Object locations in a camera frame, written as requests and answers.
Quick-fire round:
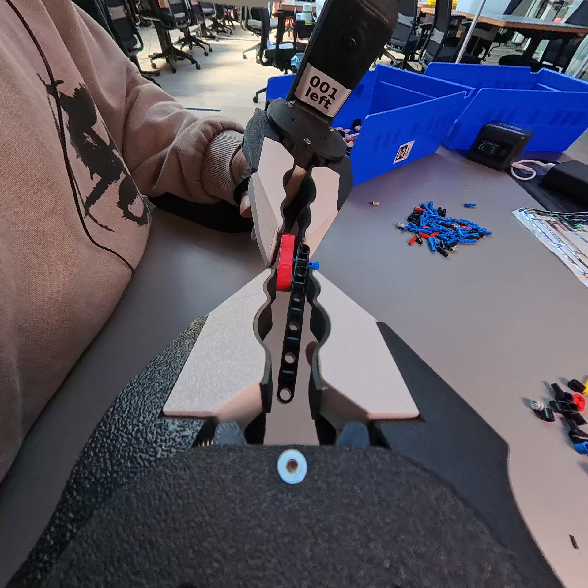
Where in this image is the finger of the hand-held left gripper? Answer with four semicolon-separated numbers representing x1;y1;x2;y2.
248;137;296;268
303;166;341;243

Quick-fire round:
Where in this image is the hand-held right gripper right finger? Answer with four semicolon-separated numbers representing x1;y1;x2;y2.
307;270;420;435

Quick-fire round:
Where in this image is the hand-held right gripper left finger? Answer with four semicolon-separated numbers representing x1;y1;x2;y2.
163;269;275;435

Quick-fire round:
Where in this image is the red angled lego beam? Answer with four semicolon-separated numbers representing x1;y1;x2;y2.
276;233;297;293

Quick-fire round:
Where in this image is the long black lego beam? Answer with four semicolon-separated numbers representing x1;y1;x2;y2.
277;243;311;404

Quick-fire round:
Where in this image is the person's left forearm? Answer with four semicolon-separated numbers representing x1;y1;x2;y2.
124;46;246;206

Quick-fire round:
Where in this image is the loose lego parts heap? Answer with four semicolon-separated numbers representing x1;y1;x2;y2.
334;119;364;149

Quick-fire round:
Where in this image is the pile of blue lego pins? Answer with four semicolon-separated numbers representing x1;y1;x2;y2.
396;201;492;257

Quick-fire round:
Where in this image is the pile of mixed lego pieces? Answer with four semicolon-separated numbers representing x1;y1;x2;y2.
530;377;588;456

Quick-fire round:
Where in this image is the lego sticker sheet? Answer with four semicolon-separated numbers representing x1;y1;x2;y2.
512;208;588;288

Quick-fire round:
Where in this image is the black office chair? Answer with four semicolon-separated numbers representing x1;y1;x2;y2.
138;0;214;74
377;0;422;70
243;7;298;104
416;0;481;70

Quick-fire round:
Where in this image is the blue plastic bin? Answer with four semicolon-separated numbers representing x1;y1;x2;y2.
424;62;588;153
266;64;475;187

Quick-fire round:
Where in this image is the whiteboard on stand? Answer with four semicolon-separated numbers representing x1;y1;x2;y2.
455;0;488;65

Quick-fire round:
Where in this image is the small black box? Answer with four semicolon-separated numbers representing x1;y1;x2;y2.
466;121;533;172

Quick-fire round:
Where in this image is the long wooden desk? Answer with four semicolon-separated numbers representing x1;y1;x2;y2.
420;4;588;70

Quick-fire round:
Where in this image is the flat black box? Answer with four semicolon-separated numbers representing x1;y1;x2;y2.
542;159;588;204

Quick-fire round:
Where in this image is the white cable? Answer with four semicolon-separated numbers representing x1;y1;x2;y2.
510;159;556;181

